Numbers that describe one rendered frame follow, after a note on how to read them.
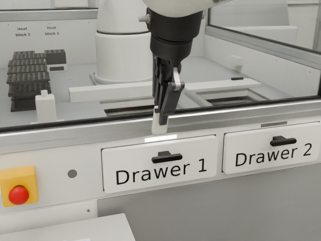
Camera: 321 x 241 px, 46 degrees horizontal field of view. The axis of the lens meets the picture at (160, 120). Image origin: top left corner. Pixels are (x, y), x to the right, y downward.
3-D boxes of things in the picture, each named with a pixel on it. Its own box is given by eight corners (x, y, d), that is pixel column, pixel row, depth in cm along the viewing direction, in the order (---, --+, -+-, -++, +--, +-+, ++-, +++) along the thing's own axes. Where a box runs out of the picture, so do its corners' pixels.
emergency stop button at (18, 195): (30, 204, 79) (27, 188, 78) (9, 208, 78) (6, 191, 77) (30, 197, 82) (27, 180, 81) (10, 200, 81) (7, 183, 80)
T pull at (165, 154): (183, 159, 89) (183, 154, 89) (152, 164, 87) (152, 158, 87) (177, 153, 93) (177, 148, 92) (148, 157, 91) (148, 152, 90)
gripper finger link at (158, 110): (179, 60, 71) (181, 64, 70) (172, 109, 77) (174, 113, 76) (159, 61, 70) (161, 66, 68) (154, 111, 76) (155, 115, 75)
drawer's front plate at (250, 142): (317, 159, 107) (323, 123, 104) (225, 175, 99) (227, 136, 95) (313, 157, 109) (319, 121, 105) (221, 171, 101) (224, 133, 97)
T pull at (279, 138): (296, 143, 98) (297, 138, 98) (271, 147, 96) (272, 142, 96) (288, 138, 102) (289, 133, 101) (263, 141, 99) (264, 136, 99)
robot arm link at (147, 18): (217, 10, 61) (197, -12, 68) (147, 12, 58) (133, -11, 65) (210, 44, 65) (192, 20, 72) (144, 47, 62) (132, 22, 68)
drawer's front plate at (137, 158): (216, 176, 99) (218, 137, 95) (104, 194, 90) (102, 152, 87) (213, 173, 100) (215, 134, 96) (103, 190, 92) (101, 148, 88)
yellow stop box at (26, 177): (38, 204, 82) (35, 174, 80) (3, 210, 80) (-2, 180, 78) (38, 192, 87) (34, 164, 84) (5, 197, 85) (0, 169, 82)
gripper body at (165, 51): (145, 21, 69) (142, 65, 75) (158, 44, 63) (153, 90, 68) (184, 20, 71) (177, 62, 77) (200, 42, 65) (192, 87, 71)
